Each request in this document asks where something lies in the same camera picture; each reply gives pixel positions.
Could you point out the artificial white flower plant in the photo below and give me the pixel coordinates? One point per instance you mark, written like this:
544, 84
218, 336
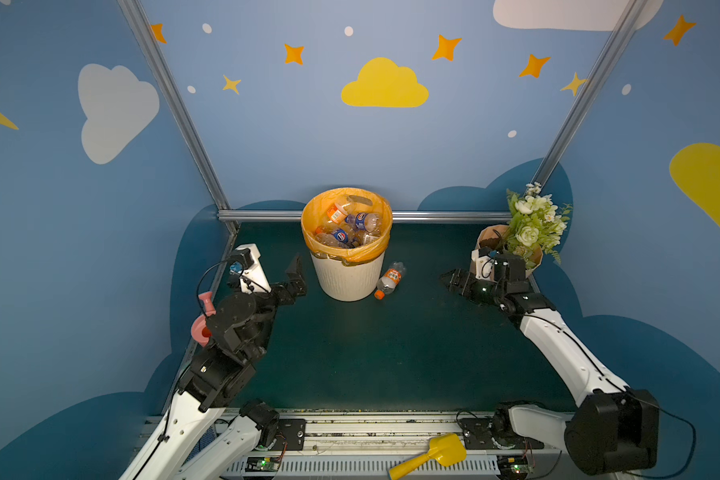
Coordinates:
536, 225

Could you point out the pink watering can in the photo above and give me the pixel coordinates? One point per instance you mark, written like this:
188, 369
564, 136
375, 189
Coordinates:
199, 330

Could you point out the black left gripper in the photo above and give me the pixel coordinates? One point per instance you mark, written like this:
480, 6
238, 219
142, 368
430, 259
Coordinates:
288, 290

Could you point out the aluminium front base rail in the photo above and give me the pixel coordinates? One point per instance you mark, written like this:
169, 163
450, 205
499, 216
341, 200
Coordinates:
366, 445

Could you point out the right aluminium frame post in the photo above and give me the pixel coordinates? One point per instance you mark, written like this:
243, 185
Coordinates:
607, 59

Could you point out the yellow toy shovel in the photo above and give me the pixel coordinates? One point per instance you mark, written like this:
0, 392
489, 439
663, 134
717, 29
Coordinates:
447, 450

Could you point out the left aluminium frame post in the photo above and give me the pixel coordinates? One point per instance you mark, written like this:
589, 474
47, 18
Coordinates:
137, 20

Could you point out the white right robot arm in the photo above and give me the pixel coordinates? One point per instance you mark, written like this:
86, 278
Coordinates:
613, 429

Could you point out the aluminium frame post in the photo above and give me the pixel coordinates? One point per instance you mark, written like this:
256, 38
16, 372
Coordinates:
607, 59
137, 20

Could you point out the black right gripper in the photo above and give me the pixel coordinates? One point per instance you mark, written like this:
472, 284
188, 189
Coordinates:
467, 283

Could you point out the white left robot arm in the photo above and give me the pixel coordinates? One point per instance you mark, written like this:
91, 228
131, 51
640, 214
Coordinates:
234, 336

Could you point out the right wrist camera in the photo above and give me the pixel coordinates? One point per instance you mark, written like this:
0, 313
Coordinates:
488, 264

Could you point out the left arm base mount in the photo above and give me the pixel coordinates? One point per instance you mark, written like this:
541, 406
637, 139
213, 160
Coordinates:
290, 435

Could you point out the pink ribbed flower pot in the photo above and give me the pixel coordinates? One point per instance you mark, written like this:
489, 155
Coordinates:
491, 236

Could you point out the orange band bottle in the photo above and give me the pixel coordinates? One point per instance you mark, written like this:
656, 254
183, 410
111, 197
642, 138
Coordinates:
334, 216

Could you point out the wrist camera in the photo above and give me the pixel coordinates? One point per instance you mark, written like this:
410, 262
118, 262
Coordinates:
488, 264
245, 271

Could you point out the aluminium back frame rail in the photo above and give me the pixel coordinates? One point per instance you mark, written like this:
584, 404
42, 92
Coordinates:
409, 217

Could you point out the white ribbed trash bin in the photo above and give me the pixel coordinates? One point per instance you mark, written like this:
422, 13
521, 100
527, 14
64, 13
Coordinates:
347, 282

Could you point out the orange bin liner bag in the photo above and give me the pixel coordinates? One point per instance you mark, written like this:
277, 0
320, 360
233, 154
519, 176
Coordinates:
367, 246

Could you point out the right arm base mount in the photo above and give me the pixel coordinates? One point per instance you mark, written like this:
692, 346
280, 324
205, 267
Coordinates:
483, 433

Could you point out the pepsi bottle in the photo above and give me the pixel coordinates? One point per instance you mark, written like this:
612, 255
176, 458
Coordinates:
365, 222
335, 238

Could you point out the clear bottle orange label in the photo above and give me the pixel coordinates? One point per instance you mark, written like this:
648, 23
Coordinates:
389, 280

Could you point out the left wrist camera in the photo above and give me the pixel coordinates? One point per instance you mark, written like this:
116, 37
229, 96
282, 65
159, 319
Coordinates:
245, 271

